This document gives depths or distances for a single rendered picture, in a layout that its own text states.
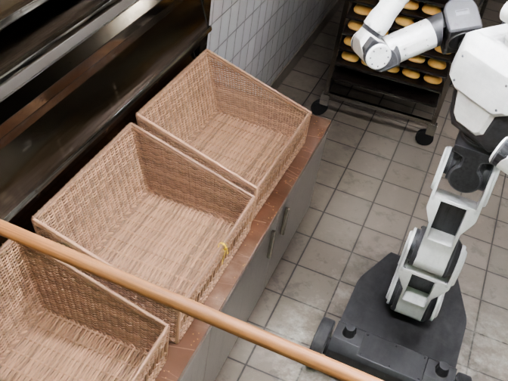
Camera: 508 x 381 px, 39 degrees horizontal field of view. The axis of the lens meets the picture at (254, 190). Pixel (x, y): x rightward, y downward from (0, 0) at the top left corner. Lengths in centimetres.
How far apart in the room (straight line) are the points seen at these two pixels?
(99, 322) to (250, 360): 89
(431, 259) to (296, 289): 82
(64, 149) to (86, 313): 47
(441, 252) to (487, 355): 81
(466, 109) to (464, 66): 12
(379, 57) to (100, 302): 103
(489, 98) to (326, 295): 134
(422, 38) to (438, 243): 67
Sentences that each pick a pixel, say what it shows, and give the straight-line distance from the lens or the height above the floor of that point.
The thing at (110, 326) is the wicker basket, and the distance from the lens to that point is 205.
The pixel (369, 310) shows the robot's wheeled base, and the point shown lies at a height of 17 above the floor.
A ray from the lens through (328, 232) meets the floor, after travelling 336.
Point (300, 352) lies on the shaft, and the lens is 132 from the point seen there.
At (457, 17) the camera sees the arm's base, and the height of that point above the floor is 139.
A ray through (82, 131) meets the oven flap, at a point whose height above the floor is 97.
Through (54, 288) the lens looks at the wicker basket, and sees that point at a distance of 206.
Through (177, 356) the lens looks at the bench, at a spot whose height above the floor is 58.
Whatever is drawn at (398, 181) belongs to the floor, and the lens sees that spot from 379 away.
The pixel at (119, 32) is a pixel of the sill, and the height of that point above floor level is 118.
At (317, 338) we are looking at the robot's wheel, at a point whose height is 18.
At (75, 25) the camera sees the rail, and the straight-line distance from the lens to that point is 170.
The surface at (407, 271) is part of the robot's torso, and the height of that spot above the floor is 53.
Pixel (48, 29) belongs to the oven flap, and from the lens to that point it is 175.
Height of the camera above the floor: 223
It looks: 40 degrees down
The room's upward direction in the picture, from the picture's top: 10 degrees clockwise
